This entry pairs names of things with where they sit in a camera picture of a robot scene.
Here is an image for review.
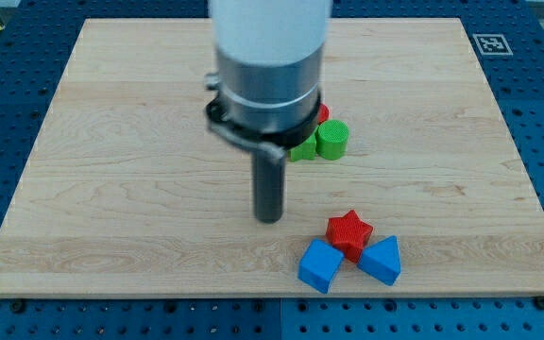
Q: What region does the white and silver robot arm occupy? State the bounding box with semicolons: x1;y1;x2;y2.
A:
206;0;332;163

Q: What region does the red round block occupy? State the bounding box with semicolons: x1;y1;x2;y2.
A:
318;104;330;125

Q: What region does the white fiducial marker tag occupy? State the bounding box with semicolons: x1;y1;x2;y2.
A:
472;33;513;57

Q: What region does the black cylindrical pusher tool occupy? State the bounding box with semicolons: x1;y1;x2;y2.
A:
251;154;286;224

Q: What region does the green star block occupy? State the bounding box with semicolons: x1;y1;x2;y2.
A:
289;129;317;162

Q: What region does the green cylinder block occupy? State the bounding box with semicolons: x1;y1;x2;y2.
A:
315;119;349;161

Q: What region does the blue triangular block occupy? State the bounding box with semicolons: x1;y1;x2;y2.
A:
357;235;401;286

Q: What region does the blue cube block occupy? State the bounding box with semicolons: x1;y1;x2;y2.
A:
297;239;345;294

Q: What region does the light wooden board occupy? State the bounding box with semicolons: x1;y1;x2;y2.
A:
0;18;544;299

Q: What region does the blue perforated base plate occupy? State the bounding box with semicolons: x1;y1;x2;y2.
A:
0;0;544;339

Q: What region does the red star block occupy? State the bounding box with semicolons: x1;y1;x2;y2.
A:
325;210;374;264

